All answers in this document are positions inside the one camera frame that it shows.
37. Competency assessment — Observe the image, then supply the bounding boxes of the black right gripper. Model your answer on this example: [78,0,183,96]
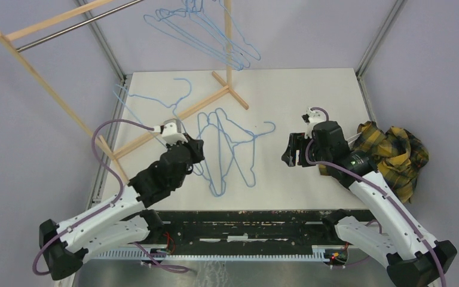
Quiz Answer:
[281,132,331,167]

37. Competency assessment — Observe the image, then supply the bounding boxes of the blue wire hanger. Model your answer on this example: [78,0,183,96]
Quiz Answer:
[143,1,246,71]
[143,1,261,71]
[204,1,262,70]
[196,108,232,198]
[112,78,192,131]
[207,108,276,197]

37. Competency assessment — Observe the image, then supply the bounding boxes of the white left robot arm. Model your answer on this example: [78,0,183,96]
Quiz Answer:
[32,133,205,281]

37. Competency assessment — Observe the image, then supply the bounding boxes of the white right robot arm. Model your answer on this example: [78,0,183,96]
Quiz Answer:
[281,121,457,286]

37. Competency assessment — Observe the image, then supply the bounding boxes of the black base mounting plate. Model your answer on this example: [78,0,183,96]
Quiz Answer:
[141,210,345,255]

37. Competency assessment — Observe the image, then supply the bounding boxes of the yellow plaid shirt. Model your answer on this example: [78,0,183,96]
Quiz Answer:
[318,121,430,204]

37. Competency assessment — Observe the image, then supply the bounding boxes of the metal rack rod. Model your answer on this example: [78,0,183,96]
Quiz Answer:
[16,0,143,53]

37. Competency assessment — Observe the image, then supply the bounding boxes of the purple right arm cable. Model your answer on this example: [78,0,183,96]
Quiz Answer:
[305,106,448,287]

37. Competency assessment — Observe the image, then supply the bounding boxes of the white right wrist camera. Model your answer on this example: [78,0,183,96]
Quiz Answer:
[302,111,325,126]

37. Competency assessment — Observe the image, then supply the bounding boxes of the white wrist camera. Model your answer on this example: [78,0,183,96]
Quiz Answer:
[302,111,325,126]
[160,118,188,145]

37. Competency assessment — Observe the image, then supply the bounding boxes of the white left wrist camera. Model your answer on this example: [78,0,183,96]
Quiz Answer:
[160,118,188,145]

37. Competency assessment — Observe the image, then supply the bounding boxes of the aluminium frame rails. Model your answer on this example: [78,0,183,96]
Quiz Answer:
[55,0,438,287]

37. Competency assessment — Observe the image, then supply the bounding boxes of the white toothed cable strip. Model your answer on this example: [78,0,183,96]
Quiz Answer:
[94,247,329,262]

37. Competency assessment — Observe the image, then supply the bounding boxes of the wooden clothes rack frame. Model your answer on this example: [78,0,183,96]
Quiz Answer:
[0,0,250,185]

